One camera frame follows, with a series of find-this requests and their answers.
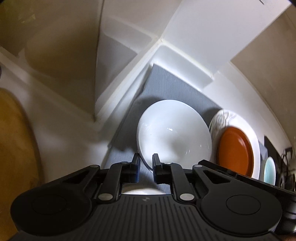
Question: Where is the black gas stove top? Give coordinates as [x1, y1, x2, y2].
[264, 136, 280, 161]

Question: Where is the grey dish mat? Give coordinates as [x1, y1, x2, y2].
[104, 63, 269, 193]

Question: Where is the plain white bowl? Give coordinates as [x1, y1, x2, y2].
[137, 99, 212, 169]

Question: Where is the brown round plate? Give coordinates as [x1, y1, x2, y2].
[216, 126, 254, 177]

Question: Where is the wooden round cutting board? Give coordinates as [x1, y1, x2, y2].
[1, 88, 43, 240]

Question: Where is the light blue ceramic bowl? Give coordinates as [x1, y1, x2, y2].
[263, 157, 276, 185]

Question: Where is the white floral plate top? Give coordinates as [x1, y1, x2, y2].
[209, 109, 260, 180]

